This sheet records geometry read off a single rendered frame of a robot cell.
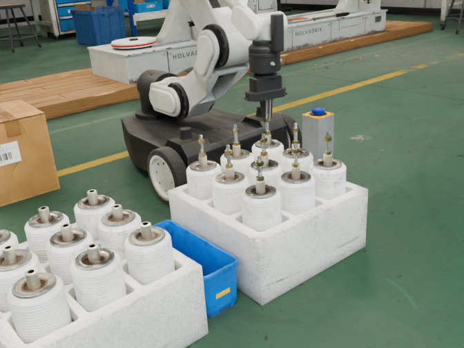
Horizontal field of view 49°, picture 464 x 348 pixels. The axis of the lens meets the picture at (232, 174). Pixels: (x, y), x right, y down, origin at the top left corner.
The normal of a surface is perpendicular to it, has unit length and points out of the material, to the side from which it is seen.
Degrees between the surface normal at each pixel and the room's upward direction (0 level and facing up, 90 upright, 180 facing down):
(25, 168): 89
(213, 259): 88
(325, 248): 90
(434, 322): 0
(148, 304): 90
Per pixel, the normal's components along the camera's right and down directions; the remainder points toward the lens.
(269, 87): 0.42, 0.33
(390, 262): -0.06, -0.92
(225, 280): 0.65, 0.29
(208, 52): -0.78, 0.29
